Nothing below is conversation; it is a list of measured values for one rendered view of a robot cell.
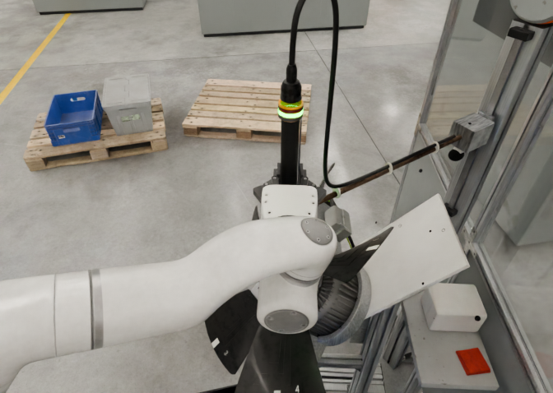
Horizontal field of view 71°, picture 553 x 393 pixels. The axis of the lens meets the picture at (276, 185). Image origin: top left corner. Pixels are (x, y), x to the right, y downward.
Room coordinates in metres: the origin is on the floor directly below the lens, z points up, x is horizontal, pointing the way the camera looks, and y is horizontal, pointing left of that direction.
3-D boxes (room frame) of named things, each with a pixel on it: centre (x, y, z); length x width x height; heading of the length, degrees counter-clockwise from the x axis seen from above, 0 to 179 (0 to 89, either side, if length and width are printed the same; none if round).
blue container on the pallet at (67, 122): (3.15, 1.87, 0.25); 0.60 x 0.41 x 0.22; 16
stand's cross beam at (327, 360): (0.72, -0.25, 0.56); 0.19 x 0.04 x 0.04; 87
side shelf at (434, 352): (0.68, -0.58, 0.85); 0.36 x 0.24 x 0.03; 177
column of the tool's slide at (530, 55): (0.98, -0.63, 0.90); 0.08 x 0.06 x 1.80; 32
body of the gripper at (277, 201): (0.48, -0.02, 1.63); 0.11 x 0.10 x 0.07; 178
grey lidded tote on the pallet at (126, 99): (3.28, 1.39, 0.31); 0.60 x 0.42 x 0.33; 16
